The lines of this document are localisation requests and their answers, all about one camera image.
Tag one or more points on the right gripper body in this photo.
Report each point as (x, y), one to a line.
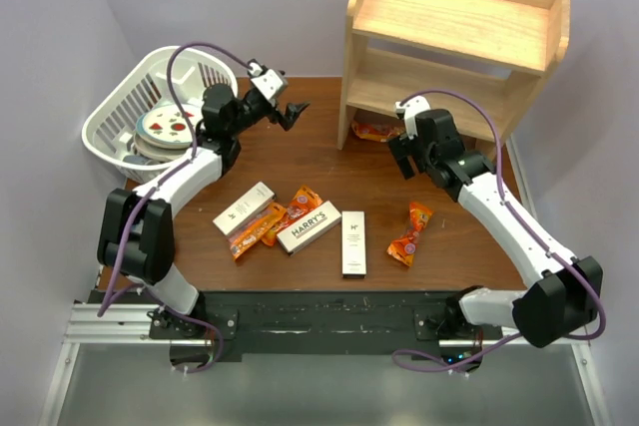
(417, 153)

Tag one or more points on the orange razor pack left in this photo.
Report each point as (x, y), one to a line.
(253, 231)

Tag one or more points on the painted fruit plate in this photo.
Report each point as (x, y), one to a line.
(165, 126)

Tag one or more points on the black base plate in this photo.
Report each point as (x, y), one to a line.
(319, 323)

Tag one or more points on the aluminium rail frame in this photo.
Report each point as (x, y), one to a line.
(111, 372)

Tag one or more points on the white plastic basket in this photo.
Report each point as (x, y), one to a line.
(108, 133)

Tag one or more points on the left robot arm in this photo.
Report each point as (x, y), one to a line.
(137, 232)

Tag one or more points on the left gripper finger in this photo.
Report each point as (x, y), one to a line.
(286, 122)
(294, 110)

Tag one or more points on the wooden shelf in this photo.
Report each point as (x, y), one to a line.
(487, 60)

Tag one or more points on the white Harry's razor box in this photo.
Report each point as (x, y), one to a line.
(308, 228)

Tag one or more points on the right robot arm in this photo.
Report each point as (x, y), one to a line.
(562, 291)

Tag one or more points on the stacked plates underneath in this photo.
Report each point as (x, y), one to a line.
(145, 154)

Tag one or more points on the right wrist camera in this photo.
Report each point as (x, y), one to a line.
(407, 111)

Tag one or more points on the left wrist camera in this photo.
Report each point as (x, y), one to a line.
(269, 82)

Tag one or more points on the orange razor pack right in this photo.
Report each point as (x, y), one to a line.
(403, 249)

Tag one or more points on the orange razor pack under shelf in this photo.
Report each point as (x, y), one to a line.
(380, 133)

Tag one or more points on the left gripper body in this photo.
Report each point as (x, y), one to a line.
(251, 112)

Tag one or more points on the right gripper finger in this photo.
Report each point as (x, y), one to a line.
(406, 169)
(398, 151)

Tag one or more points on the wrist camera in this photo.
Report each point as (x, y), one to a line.
(407, 111)
(269, 82)

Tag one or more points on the orange razor pack middle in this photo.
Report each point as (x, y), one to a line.
(304, 201)

